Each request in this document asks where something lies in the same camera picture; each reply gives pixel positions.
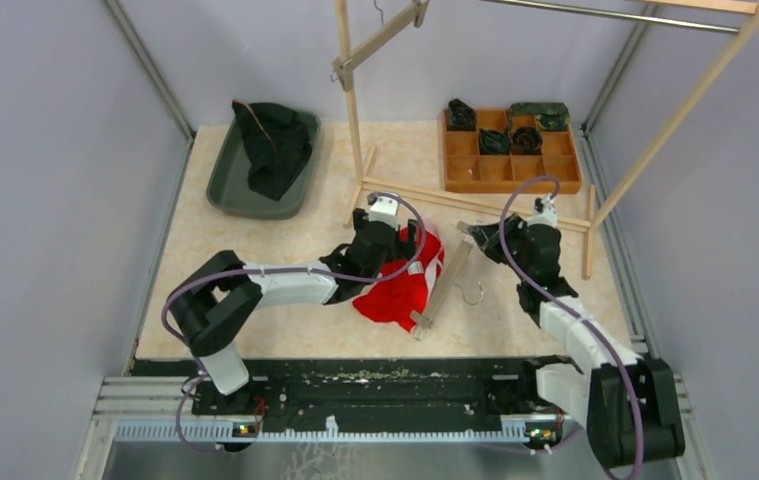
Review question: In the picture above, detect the grey plastic bin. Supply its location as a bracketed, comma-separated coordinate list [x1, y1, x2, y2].
[206, 101, 321, 220]

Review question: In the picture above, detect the camouflage folded cloth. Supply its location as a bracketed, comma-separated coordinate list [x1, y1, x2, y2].
[509, 102, 570, 132]

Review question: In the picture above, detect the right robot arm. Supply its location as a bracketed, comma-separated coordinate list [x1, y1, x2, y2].
[464, 214, 686, 469]

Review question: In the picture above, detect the red underwear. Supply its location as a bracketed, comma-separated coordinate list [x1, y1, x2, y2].
[352, 219, 445, 333]

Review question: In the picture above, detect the dark rolled sock right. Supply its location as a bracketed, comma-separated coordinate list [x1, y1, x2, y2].
[511, 126, 543, 155]

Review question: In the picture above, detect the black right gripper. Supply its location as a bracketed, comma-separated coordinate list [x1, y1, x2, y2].
[471, 213, 532, 282]

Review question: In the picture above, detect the aluminium front rail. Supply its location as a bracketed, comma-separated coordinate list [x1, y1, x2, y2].
[93, 372, 576, 445]

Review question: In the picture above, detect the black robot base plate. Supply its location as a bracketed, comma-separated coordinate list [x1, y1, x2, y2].
[130, 356, 570, 438]

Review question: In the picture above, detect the wooden clothes rack frame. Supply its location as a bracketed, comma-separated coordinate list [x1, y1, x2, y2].
[333, 0, 759, 281]

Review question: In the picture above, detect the wooden compartment tray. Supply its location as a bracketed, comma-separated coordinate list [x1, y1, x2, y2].
[439, 108, 584, 195]

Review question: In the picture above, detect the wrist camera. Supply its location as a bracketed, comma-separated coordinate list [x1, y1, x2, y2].
[367, 192, 400, 229]
[527, 194, 558, 229]

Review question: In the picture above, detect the black striped garment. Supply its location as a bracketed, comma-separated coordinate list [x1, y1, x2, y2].
[232, 100, 317, 201]

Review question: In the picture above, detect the dark folded sock top-left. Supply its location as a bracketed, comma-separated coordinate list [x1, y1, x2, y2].
[447, 98, 477, 132]

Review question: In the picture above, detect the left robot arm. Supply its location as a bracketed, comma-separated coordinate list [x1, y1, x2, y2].
[160, 204, 426, 414]

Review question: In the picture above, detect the dark folded sock middle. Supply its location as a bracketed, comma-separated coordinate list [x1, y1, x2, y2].
[478, 129, 511, 156]

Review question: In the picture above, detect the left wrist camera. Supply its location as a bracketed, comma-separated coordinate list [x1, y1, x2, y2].
[367, 192, 400, 229]

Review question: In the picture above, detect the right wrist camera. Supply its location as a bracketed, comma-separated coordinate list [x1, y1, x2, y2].
[527, 194, 558, 229]

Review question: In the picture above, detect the beige clip hanger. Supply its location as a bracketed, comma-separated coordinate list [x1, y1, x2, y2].
[410, 221, 484, 341]
[330, 0, 429, 92]

